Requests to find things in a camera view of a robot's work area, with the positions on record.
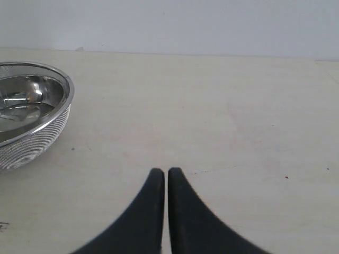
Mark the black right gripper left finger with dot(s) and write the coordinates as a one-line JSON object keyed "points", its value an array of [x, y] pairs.
{"points": [[139, 228]]}

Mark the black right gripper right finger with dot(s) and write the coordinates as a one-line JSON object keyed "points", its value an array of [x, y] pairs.
{"points": [[193, 227]]}

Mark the small stainless steel bowl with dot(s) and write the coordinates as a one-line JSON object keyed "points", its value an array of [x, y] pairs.
{"points": [[27, 99]]}

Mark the steel mesh strainer basket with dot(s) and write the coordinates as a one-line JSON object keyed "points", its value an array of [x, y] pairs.
{"points": [[19, 148]]}

